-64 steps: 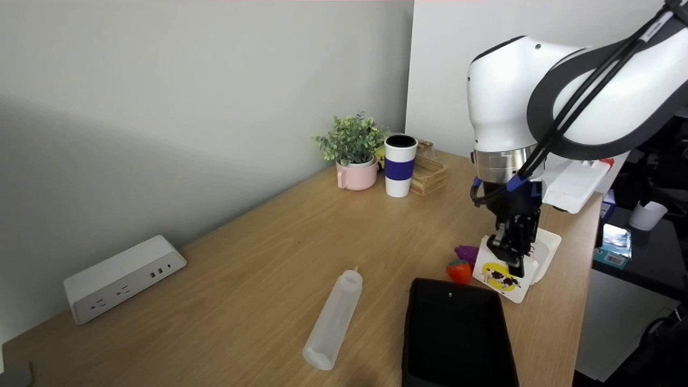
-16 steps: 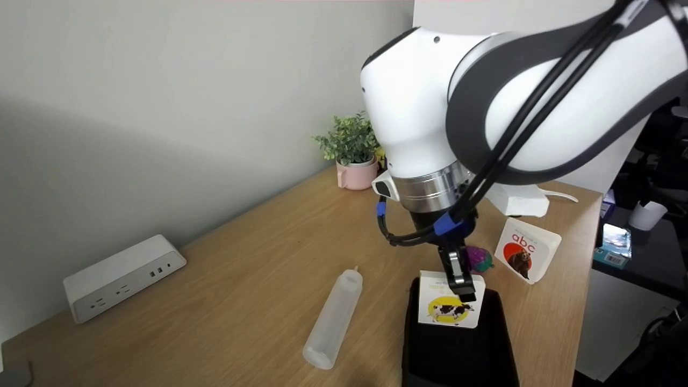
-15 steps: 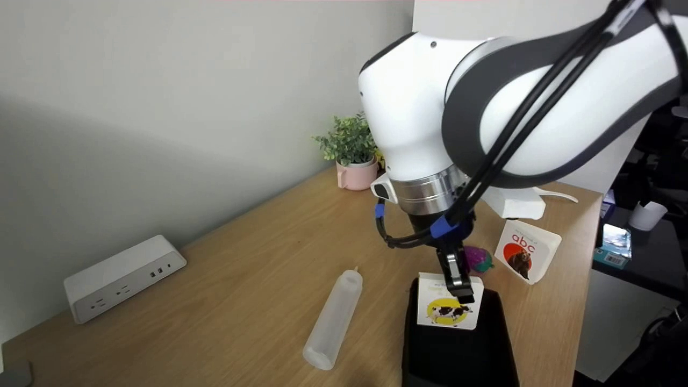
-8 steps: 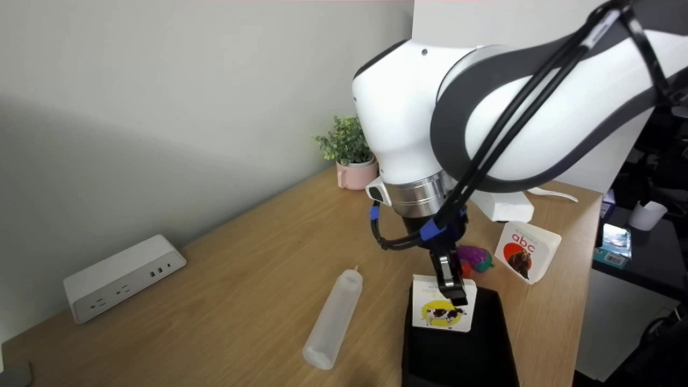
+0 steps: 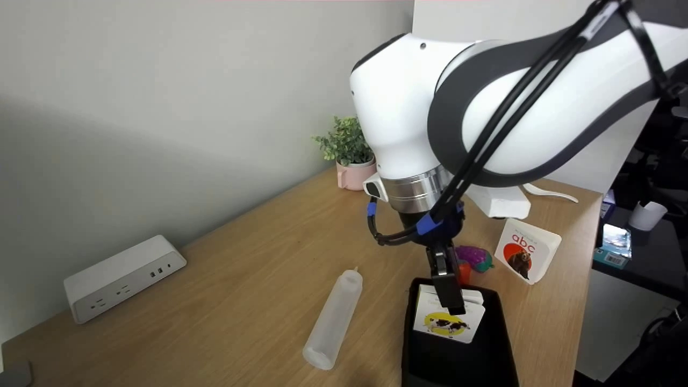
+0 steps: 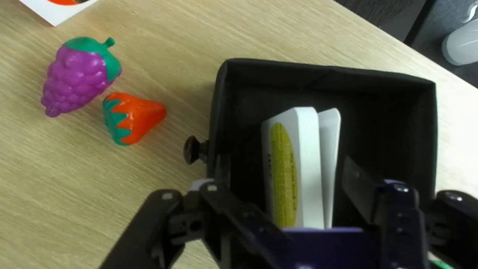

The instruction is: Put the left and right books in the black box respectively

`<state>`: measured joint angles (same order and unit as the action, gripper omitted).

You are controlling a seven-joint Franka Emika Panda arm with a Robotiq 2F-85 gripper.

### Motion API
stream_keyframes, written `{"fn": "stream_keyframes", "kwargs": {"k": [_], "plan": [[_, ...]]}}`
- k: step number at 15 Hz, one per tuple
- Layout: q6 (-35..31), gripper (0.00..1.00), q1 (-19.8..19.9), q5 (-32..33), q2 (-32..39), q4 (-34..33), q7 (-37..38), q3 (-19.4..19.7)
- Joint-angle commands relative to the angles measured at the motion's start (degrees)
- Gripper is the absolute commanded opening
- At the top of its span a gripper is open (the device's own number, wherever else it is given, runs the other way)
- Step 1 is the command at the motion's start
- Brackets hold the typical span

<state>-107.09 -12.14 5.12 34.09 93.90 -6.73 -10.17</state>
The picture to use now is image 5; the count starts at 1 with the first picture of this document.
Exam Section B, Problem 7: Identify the green plant in pink pot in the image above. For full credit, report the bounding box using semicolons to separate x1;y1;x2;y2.
311;114;378;191

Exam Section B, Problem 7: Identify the white paper cup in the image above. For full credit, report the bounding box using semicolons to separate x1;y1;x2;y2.
629;199;670;231

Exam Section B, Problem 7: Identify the black side table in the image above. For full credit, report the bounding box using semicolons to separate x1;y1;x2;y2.
592;201;688;303

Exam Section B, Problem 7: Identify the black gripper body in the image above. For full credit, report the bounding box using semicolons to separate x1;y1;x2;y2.
396;203;468;252

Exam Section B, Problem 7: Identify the translucent squeeze bottle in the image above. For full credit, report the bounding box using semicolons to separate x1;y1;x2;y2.
302;267;366;372

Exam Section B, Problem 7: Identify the white book with yellow circle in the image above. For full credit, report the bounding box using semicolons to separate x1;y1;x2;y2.
410;281;489;345

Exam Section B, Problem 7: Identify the red toy strawberry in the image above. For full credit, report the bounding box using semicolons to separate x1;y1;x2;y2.
456;258;476;285

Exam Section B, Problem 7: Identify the black box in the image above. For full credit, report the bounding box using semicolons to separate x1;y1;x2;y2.
399;277;520;387

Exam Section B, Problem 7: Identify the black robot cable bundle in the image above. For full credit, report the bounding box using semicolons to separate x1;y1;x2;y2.
366;0;688;247

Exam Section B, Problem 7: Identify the white power strip box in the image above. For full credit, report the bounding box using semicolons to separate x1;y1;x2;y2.
62;231;190;326

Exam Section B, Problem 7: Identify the purple toy eggplant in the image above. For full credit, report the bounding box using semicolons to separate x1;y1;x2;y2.
457;242;497;275

